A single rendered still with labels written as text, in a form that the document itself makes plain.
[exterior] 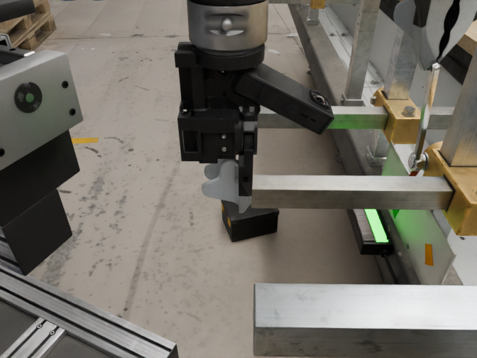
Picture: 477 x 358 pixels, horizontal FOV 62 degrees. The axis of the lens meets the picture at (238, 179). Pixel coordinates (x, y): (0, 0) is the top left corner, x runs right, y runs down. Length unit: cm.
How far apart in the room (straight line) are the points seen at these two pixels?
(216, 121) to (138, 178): 162
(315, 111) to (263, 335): 25
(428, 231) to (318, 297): 37
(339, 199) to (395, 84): 32
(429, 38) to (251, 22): 17
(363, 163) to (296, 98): 45
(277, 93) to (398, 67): 38
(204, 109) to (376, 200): 23
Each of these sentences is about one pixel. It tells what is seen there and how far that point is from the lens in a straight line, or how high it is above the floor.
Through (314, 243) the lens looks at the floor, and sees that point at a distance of 164.
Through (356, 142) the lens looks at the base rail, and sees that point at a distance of 91.
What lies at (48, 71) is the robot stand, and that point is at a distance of 51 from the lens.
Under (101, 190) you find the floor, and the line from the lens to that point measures 199.
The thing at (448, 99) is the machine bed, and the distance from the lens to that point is 106.
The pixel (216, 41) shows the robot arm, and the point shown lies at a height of 104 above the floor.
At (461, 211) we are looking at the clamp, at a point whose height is 85.
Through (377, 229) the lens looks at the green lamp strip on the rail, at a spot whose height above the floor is 70.
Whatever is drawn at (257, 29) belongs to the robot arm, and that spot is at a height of 105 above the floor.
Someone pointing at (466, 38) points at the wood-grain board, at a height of 89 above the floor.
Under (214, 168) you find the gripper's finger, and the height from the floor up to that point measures 87.
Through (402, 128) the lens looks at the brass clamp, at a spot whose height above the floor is 83.
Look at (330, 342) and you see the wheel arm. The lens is 25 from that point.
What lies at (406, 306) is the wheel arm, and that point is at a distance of 25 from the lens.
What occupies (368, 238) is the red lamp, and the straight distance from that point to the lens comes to 67.
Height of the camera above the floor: 115
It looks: 36 degrees down
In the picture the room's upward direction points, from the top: straight up
